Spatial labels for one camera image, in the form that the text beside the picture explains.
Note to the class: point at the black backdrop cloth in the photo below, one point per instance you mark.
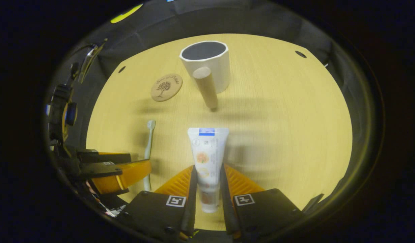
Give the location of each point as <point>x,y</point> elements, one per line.
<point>261,20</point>

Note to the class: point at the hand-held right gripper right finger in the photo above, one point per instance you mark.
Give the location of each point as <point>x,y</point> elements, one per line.
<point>226,209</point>

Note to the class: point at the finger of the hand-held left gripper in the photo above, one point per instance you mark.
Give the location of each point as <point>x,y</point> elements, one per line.
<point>106,157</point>
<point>126,175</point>

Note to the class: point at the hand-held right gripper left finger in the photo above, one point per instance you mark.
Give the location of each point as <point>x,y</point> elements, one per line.
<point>192,202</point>

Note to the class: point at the white toothpaste tube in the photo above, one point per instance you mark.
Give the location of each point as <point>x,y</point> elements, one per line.
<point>207,158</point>

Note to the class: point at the round cork coaster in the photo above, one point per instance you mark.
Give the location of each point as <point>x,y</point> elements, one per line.
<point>166,87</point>

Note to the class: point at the white toothbrush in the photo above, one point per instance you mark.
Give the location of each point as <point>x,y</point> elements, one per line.
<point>148,141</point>

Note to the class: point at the light wooden desktop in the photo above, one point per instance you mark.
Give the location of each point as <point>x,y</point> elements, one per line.
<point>278,128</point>

